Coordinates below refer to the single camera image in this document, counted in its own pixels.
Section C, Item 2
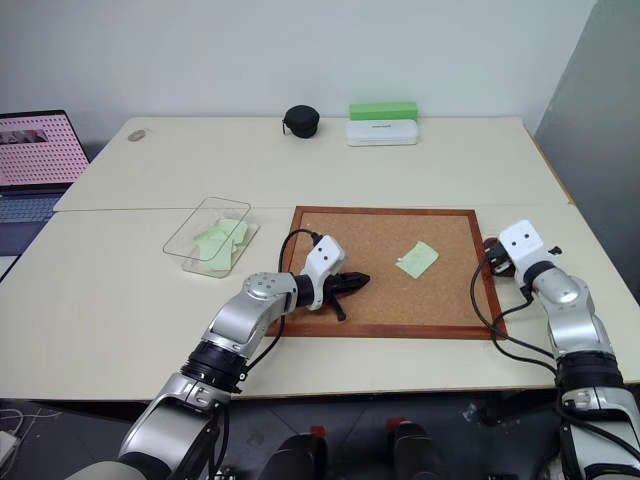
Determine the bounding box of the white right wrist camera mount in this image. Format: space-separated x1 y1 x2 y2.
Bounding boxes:
498 218 552 282

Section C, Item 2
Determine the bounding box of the green rectangular box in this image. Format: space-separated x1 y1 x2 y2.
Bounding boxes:
348 101 419 122

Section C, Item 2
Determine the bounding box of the white rectangular case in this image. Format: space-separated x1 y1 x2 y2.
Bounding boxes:
345 119 420 148

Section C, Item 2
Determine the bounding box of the large green sticky note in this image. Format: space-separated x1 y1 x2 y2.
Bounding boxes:
192 227 237 274

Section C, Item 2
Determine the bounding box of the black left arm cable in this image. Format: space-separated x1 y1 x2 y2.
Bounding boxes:
241 228 322 386

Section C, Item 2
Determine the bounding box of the wood framed cork board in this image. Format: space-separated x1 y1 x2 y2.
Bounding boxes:
266 205 508 342

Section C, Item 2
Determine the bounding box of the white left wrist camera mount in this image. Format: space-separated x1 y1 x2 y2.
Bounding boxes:
301 236 347 312

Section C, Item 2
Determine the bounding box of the laptop with pink screen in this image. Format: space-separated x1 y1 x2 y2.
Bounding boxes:
0 109 92 224

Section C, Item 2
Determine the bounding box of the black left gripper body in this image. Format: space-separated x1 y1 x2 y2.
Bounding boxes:
323 271 354 301

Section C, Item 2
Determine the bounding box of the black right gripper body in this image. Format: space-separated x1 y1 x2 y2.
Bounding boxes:
491 244 517 277

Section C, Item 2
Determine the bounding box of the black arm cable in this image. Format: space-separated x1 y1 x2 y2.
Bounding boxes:
241 228 322 386
469 253 564 381

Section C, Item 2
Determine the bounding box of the black round zip pouch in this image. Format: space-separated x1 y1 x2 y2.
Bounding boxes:
281 104 321 140

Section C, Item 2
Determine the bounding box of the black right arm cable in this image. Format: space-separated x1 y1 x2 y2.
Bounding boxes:
469 253 564 381

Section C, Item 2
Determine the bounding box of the white charger with cable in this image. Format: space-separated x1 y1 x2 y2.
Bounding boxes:
0 406 57 462

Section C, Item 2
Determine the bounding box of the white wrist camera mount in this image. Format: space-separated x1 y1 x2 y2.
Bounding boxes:
498 218 552 282
301 236 347 312

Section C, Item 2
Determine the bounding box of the clear plastic box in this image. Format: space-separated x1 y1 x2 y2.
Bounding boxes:
162 196 262 278

